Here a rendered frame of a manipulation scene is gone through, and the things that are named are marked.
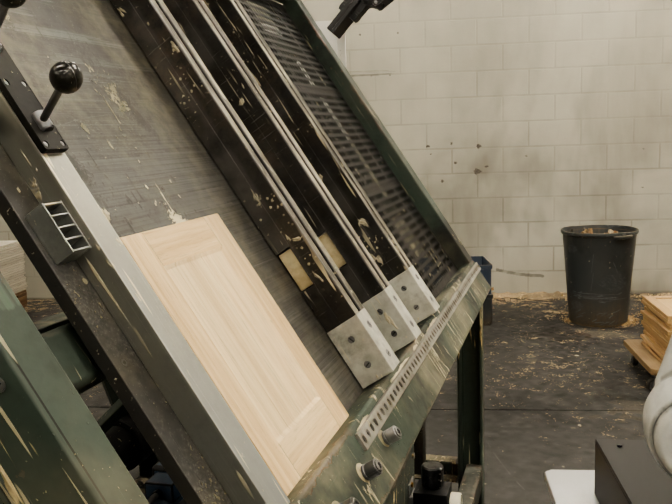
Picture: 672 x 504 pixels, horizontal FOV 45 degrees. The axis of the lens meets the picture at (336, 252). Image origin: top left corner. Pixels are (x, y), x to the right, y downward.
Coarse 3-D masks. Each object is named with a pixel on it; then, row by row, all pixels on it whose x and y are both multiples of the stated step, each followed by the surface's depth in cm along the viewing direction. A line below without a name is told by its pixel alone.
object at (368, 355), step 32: (128, 0) 152; (160, 0) 156; (160, 32) 152; (160, 64) 153; (192, 64) 151; (192, 96) 152; (224, 96) 156; (224, 128) 151; (224, 160) 152; (256, 160) 151; (256, 192) 151; (256, 224) 152; (288, 224) 150; (320, 256) 151; (320, 288) 150; (320, 320) 151; (352, 320) 150; (352, 352) 150; (384, 352) 150
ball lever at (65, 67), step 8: (56, 64) 92; (64, 64) 92; (72, 64) 92; (56, 72) 91; (64, 72) 91; (72, 72) 92; (80, 72) 93; (56, 80) 92; (64, 80) 92; (72, 80) 92; (80, 80) 93; (56, 88) 92; (64, 88) 92; (72, 88) 93; (56, 96) 96; (48, 104) 97; (40, 112) 100; (48, 112) 98; (40, 120) 100; (48, 120) 101; (40, 128) 100; (48, 128) 100
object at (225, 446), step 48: (0, 96) 99; (48, 192) 99; (96, 240) 99; (96, 288) 100; (144, 288) 101; (144, 336) 99; (192, 384) 98; (192, 432) 99; (240, 432) 101; (240, 480) 98
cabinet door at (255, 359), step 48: (144, 240) 112; (192, 240) 124; (192, 288) 116; (240, 288) 129; (192, 336) 109; (240, 336) 120; (288, 336) 133; (240, 384) 112; (288, 384) 124; (288, 432) 116; (288, 480) 108
